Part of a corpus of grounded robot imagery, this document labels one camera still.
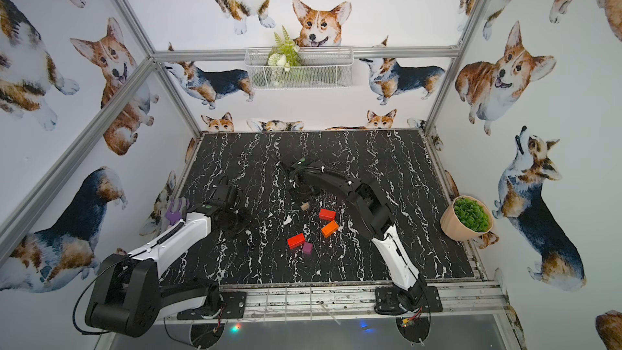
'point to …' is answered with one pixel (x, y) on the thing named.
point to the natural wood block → (304, 206)
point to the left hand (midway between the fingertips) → (256, 219)
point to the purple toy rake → (173, 217)
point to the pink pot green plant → (466, 219)
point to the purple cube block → (308, 248)
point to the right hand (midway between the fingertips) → (301, 199)
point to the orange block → (330, 228)
